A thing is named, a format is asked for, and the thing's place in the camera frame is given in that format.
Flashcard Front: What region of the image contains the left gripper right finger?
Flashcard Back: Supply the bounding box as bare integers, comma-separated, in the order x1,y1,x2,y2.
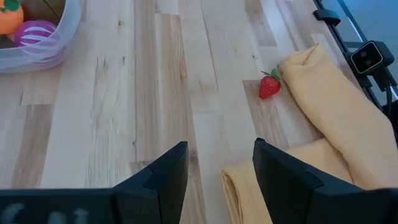
252,138,363,224

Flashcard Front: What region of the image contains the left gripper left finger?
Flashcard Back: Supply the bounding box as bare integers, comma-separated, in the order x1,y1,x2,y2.
112,141,189,224

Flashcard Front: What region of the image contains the red toy strawberry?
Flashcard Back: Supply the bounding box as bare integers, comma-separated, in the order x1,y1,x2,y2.
258,67,284,100

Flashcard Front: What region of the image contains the magenta striped toy onion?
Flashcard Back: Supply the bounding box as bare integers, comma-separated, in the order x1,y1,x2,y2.
14,19,59,48

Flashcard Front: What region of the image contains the orange toy fruit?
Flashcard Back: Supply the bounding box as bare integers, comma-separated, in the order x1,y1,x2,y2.
0,0,25,35

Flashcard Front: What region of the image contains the clear plastic tupperware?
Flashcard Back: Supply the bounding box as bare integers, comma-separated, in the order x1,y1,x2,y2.
0,0,83,74

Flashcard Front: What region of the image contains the yellow waffle cloth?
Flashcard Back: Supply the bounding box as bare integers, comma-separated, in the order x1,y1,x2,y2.
220,43,398,224

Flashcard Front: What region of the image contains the black table-level camera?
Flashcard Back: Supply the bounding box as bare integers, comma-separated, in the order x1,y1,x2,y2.
350,40,396,76

